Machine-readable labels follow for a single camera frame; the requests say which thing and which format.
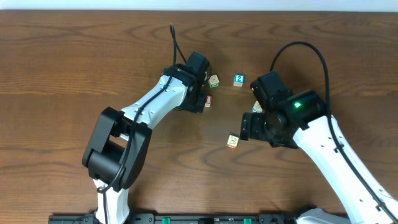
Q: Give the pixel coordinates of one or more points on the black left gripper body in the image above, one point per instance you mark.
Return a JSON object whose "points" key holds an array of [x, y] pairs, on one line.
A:
{"points": [[201, 101]]}

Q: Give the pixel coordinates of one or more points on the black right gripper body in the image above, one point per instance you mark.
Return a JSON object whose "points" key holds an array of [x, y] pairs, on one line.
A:
{"points": [[245, 127]]}

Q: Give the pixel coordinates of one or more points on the red letter I block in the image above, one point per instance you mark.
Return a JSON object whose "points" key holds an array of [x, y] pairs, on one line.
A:
{"points": [[208, 101]]}

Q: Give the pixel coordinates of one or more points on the blue number 2 block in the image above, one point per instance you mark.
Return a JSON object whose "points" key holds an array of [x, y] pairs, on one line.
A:
{"points": [[238, 80]]}

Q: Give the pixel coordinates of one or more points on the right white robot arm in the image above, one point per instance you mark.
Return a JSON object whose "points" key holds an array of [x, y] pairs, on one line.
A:
{"points": [[302, 121]]}

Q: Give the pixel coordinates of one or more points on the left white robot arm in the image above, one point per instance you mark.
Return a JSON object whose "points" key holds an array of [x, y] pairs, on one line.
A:
{"points": [[118, 146]]}

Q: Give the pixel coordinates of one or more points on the green picture wooden block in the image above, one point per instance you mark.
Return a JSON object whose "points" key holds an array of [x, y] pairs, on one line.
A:
{"points": [[214, 81]]}

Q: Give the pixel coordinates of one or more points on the blue edged picture block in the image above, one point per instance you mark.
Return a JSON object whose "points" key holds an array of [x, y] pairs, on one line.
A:
{"points": [[257, 108]]}

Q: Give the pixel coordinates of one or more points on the red edged picture block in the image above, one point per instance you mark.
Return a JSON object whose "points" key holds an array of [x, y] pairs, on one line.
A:
{"points": [[232, 141]]}

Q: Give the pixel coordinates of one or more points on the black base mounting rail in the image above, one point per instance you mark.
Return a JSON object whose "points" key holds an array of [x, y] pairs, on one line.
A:
{"points": [[148, 218]]}

